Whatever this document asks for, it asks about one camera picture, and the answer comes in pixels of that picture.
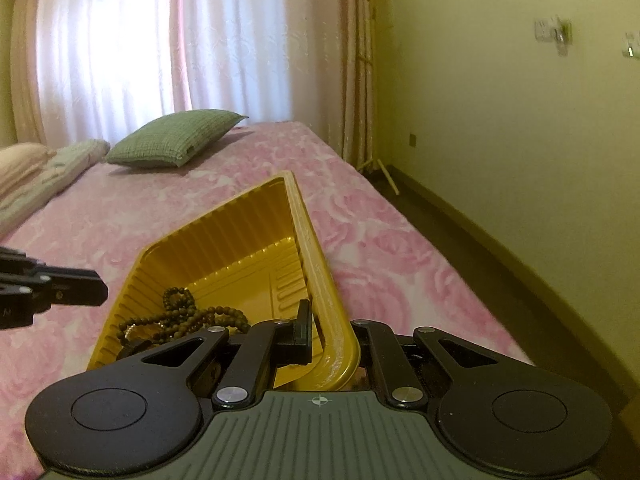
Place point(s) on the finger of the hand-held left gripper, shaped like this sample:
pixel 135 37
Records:
pixel 75 287

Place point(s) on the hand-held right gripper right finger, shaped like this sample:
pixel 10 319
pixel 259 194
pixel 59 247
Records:
pixel 372 345

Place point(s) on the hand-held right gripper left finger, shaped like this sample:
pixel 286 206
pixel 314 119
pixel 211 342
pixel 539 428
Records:
pixel 300 337

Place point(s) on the yellow plastic tray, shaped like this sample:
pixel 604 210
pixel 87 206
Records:
pixel 225 260

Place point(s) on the folded striped quilt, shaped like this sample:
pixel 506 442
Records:
pixel 60 170

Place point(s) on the pink pillow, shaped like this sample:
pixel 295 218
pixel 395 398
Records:
pixel 20 162

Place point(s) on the green checked pillow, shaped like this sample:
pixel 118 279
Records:
pixel 175 137

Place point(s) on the beige drape beside pillows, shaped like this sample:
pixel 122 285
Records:
pixel 25 75

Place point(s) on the golden coat rack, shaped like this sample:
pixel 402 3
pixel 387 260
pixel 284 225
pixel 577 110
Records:
pixel 372 110

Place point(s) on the sheer white curtain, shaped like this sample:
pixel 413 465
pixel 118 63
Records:
pixel 175 45

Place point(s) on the beige drape beside coat rack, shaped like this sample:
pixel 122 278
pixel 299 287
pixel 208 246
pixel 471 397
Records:
pixel 357 70

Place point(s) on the white plug-in night light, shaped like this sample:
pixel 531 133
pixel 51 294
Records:
pixel 564 37

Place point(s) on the low dark wall outlet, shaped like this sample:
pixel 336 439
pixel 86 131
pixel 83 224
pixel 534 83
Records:
pixel 412 140

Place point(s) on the white wall socket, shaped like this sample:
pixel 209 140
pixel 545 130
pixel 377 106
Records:
pixel 544 30

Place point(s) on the white wall switch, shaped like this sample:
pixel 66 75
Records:
pixel 632 45

